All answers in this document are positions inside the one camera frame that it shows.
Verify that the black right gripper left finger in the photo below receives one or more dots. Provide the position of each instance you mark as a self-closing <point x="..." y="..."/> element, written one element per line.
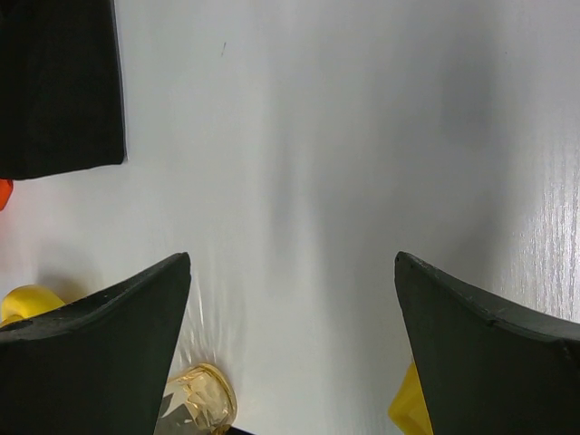
<point x="100" y="364"/>

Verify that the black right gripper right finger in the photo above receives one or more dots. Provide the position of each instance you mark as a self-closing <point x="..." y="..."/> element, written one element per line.
<point x="487" y="365"/>

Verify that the black zip jacket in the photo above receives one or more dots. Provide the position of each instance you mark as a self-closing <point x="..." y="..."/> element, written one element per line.
<point x="61" y="88"/>

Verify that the orange cloth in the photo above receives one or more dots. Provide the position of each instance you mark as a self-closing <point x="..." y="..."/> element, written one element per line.
<point x="6" y="190"/>

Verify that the yellow cube block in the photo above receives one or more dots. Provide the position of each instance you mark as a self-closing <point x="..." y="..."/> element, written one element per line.
<point x="408" y="410"/>

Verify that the upper yellow banana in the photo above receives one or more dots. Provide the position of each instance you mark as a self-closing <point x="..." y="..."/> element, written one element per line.
<point x="28" y="301"/>

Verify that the amber plastic cup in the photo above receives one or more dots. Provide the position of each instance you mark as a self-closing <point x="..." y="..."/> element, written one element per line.
<point x="201" y="400"/>

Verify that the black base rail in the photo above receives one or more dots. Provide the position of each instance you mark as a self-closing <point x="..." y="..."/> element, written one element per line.
<point x="237" y="431"/>

